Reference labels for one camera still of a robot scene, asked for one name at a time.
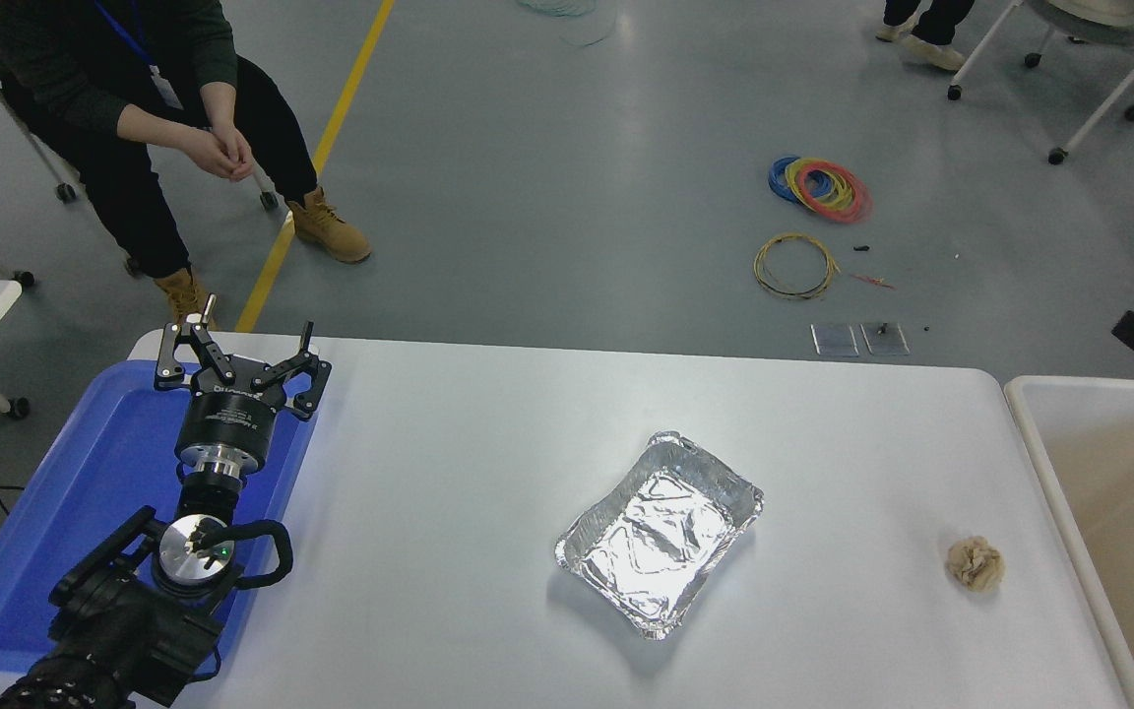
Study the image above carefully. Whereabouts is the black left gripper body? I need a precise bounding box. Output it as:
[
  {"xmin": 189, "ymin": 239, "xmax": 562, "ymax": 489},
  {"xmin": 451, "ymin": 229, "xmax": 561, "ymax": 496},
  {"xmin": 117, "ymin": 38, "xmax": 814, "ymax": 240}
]
[{"xmin": 175, "ymin": 382, "xmax": 283, "ymax": 472}]

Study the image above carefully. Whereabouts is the seated person's right hand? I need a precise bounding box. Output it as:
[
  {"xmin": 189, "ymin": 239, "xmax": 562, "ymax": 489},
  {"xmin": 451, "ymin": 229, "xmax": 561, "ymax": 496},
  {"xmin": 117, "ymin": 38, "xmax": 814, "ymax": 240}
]
[{"xmin": 178, "ymin": 128, "xmax": 239, "ymax": 181}]

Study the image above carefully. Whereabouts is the seated person's left hand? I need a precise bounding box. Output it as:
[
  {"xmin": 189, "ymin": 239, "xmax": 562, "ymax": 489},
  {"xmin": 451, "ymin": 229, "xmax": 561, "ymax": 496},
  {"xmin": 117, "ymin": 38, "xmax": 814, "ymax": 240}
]
[{"xmin": 211, "ymin": 116, "xmax": 255, "ymax": 178}]

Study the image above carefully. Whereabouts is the blue plastic tray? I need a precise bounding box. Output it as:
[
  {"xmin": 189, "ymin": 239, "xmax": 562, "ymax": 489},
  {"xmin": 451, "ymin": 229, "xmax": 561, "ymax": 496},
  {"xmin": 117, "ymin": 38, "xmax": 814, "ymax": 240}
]
[{"xmin": 0, "ymin": 359, "xmax": 322, "ymax": 676}]

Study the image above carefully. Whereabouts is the white wheeled chair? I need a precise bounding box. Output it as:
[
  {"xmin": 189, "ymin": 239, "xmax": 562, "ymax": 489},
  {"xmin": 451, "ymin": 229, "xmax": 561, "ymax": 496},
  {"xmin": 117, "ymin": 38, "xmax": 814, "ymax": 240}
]
[{"xmin": 0, "ymin": 39, "xmax": 281, "ymax": 277}]

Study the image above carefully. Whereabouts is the clear square plate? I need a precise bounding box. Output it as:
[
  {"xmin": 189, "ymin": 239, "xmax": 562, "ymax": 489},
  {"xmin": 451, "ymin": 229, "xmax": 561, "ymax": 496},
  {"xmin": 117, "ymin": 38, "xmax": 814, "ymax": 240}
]
[
  {"xmin": 861, "ymin": 322, "xmax": 911, "ymax": 356},
  {"xmin": 811, "ymin": 323, "xmax": 859, "ymax": 357}
]

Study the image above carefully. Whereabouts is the crumpled tan paper ball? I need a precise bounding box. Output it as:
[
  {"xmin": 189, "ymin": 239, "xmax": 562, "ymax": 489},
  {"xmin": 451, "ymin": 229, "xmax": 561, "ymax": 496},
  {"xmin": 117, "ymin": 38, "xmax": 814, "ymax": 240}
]
[{"xmin": 946, "ymin": 535, "xmax": 1005, "ymax": 593}]

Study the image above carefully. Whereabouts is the white chair with grey seat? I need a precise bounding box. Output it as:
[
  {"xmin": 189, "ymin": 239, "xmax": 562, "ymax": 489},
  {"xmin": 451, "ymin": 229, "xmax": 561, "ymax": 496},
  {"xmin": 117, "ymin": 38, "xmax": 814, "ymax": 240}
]
[{"xmin": 946, "ymin": 0, "xmax": 1134, "ymax": 166}]

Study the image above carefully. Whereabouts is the seated person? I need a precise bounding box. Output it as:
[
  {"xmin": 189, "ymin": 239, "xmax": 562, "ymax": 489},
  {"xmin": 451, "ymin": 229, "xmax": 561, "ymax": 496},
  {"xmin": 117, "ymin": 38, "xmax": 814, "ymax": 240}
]
[{"xmin": 0, "ymin": 0, "xmax": 373, "ymax": 321}]

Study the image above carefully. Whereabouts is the standing person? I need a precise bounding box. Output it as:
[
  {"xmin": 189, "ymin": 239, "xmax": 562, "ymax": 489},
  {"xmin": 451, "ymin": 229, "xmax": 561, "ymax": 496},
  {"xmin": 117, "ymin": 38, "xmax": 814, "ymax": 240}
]
[{"xmin": 874, "ymin": 0, "xmax": 977, "ymax": 73}]

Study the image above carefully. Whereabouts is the silver foil tray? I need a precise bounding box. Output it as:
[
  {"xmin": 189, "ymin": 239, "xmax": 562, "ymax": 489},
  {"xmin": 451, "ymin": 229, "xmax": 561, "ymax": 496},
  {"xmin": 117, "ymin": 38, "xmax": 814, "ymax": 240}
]
[{"xmin": 554, "ymin": 430, "xmax": 765, "ymax": 642}]

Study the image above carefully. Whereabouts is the red yellow wire coil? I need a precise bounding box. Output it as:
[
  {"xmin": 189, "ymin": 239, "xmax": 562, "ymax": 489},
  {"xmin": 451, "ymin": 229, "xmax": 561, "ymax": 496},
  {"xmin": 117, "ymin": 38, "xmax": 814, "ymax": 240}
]
[{"xmin": 784, "ymin": 158, "xmax": 872, "ymax": 225}]

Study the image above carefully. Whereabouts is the yellow black wire coil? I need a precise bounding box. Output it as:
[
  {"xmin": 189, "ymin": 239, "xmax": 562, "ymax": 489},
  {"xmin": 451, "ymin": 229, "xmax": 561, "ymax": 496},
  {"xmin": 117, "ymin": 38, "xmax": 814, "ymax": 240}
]
[{"xmin": 753, "ymin": 232, "xmax": 840, "ymax": 301}]

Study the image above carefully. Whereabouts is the blue wire coil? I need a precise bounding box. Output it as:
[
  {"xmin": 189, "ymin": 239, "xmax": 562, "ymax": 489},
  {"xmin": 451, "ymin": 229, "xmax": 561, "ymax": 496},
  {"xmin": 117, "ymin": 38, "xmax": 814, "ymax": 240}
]
[{"xmin": 767, "ymin": 156, "xmax": 834, "ymax": 206}]

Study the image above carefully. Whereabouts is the pale green wire coil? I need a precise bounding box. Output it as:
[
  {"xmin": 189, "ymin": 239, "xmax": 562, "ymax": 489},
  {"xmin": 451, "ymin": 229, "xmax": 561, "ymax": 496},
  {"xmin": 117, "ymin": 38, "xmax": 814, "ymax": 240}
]
[{"xmin": 513, "ymin": 0, "xmax": 617, "ymax": 48}]

